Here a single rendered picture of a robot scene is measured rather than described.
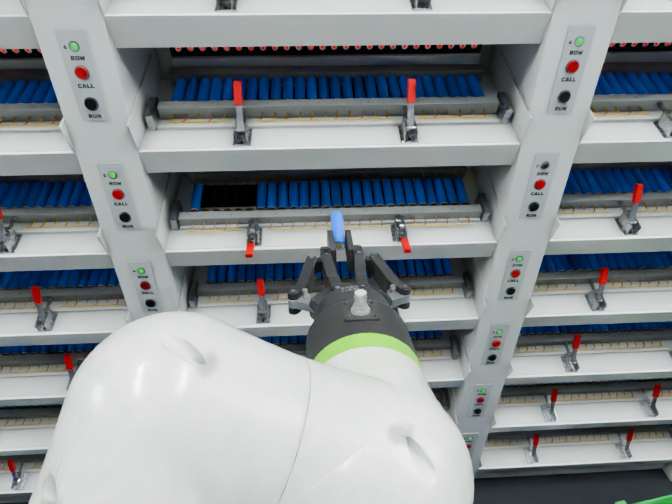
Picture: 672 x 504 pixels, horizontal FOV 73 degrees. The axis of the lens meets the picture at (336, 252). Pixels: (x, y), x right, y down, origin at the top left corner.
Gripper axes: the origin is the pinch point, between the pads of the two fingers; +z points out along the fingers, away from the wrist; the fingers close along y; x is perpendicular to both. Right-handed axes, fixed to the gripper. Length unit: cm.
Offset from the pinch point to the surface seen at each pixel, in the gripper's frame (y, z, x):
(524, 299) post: -39, 23, 23
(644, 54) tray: -58, 32, -22
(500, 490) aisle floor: -49, 36, 95
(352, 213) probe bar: -4.0, 24.9, 3.7
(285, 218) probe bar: 8.4, 25.1, 4.3
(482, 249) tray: -28.1, 21.8, 10.6
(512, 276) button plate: -34.6, 21.5, 16.4
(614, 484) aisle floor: -83, 36, 95
